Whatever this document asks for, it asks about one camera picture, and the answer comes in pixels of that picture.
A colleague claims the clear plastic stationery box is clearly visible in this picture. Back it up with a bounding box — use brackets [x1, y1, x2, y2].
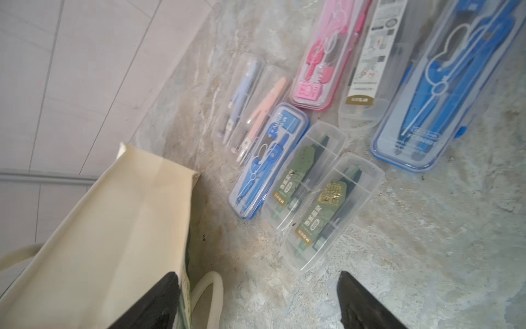
[338, 1, 433, 132]

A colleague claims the blue plastic case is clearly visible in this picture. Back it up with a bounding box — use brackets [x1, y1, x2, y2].
[371, 1, 525, 173]
[228, 102, 310, 220]

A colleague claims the clear case lilac compass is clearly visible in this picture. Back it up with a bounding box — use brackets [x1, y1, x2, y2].
[215, 53, 264, 145]

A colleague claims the floral canvas tote bag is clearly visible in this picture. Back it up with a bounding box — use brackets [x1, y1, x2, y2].
[1, 144, 223, 328]

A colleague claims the pink compass set case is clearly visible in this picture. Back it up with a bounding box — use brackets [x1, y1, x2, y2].
[290, 0, 372, 111]

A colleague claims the clear case pink compass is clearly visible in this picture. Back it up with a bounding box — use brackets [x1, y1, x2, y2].
[227, 65, 291, 166]

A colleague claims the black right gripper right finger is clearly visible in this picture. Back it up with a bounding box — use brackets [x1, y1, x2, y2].
[336, 271, 407, 329]

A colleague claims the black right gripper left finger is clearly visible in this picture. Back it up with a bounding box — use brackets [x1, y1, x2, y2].
[109, 271, 181, 329]

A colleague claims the clear case green label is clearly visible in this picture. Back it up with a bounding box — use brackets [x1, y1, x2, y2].
[262, 121, 347, 232]

